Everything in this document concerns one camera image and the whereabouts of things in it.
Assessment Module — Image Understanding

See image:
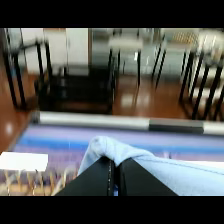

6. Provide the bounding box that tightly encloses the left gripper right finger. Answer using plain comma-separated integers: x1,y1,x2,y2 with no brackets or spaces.
118,158,179,197

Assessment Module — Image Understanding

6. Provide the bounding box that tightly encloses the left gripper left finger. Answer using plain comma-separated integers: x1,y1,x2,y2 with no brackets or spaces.
56,156,115,197

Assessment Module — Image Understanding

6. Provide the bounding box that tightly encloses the light blue garment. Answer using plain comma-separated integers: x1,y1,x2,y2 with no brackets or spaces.
77,135,224,197

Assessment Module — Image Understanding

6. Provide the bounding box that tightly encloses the silver frame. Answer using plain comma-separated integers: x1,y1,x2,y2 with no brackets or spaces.
30,110,224,136

